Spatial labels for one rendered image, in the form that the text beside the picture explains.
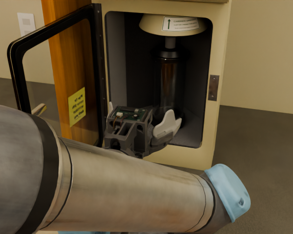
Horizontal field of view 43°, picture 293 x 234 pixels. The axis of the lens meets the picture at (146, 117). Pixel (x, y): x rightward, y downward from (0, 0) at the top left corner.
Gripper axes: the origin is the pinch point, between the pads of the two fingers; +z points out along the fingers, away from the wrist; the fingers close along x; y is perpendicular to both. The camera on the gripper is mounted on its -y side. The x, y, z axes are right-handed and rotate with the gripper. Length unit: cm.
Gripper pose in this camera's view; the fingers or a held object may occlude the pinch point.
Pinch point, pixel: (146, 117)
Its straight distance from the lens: 79.9
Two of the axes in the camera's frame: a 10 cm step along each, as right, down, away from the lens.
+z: 2.6, -4.9, 8.3
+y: 0.0, -8.6, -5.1
